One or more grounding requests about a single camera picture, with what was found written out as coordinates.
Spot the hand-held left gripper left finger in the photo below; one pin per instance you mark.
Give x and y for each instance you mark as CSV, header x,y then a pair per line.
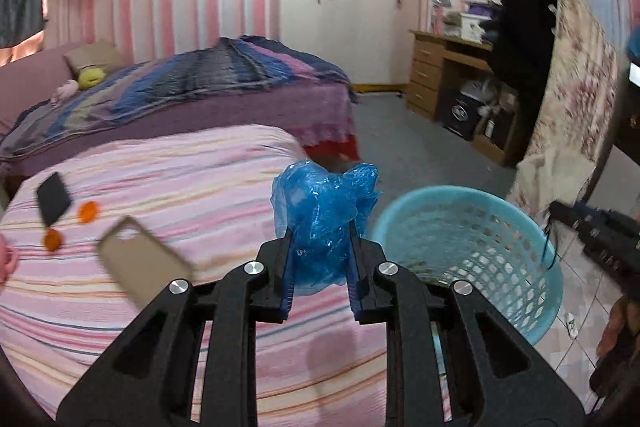
x,y
286,287

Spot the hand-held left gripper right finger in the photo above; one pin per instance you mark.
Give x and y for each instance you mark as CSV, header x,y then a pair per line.
x,y
356,292

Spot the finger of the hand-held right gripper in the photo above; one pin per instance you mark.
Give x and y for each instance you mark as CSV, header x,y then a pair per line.
x,y
570,213

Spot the blue plastic bag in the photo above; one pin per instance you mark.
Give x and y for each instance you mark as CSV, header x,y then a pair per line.
x,y
320,207

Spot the light blue plastic basket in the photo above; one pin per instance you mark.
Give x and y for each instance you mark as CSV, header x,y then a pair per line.
x,y
450,202

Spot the floral curtain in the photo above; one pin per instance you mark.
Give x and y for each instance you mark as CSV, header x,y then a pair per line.
x,y
580,82

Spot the red bed skirt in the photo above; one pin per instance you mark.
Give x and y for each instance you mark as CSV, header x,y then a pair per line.
x,y
335,151

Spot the tan phone case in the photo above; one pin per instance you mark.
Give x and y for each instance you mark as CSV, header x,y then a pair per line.
x,y
142,259

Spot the black printed box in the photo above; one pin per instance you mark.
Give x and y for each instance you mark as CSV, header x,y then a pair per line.
x,y
461,114

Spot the pink striped blanket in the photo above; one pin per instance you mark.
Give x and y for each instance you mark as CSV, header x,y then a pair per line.
x,y
200,167

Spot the purple dotted bedsheet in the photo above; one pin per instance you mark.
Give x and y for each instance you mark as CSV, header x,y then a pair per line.
x,y
310,107

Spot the black coat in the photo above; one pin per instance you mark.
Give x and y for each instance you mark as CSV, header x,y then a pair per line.
x,y
525,32

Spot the wooden desk with drawers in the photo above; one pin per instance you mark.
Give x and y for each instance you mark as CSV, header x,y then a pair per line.
x,y
425,67

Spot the white storage box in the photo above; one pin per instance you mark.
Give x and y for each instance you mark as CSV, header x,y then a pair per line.
x,y
475,27

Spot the orange peel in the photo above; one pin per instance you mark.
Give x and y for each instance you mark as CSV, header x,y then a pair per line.
x,y
53,240
89,213

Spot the blue plaid blanket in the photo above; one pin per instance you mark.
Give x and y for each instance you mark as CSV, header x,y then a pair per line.
x,y
175,82

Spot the table lamp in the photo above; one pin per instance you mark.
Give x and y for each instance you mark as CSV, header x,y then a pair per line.
x,y
441,4

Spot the black phone case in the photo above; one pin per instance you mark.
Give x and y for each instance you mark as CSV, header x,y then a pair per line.
x,y
52,199

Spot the yellow plush toy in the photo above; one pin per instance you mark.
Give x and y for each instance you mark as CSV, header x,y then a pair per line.
x,y
92,78

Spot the pink plush toy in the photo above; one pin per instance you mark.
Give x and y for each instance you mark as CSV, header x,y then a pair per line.
x,y
65,92

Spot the tan pillow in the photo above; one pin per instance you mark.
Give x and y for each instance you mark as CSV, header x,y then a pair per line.
x,y
92,54

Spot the mauve headboard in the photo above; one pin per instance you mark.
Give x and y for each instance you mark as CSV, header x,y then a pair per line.
x,y
30,77

